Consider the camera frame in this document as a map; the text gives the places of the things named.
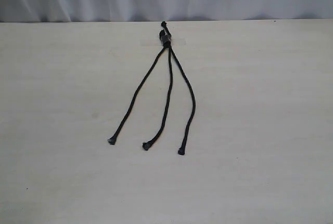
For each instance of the clear adhesive tape strip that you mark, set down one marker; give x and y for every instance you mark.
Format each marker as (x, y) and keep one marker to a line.
(157, 42)

